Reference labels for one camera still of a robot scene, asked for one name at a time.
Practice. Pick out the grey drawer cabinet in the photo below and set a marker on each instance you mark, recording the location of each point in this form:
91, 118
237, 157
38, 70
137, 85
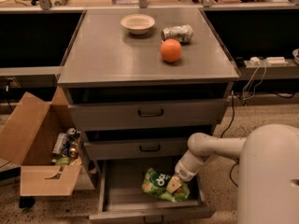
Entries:
107, 64

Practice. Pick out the white paper bowl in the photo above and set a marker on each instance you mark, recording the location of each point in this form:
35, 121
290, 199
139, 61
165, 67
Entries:
137, 24

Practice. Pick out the middle grey drawer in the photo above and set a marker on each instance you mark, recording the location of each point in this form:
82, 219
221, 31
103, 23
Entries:
138, 148

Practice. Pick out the grey drawer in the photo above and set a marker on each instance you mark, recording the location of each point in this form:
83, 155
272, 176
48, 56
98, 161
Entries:
143, 115
122, 200
138, 148

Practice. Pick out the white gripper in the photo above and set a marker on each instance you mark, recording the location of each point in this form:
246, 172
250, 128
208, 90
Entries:
183, 171

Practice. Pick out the open cardboard box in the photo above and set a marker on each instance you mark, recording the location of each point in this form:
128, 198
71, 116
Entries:
28, 139

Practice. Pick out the crushed silver can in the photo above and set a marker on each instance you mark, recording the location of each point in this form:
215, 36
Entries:
182, 33

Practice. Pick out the orange fruit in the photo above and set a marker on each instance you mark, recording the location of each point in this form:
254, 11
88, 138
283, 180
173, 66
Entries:
170, 50

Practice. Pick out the can in box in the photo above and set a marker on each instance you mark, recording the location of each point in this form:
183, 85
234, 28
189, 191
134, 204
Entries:
71, 133

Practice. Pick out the green rice chip bag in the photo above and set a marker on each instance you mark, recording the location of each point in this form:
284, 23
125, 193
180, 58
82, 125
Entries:
155, 184

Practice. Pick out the white power strip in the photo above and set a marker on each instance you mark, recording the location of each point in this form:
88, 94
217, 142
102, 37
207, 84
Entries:
267, 62

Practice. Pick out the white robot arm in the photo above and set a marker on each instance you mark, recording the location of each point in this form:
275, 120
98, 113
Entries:
268, 190

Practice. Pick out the white bottle in box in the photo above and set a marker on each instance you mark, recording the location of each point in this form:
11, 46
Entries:
60, 143

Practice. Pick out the top grey drawer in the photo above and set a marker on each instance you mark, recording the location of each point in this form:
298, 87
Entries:
143, 115

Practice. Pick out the bottom grey drawer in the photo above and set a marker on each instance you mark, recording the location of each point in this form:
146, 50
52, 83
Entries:
122, 200

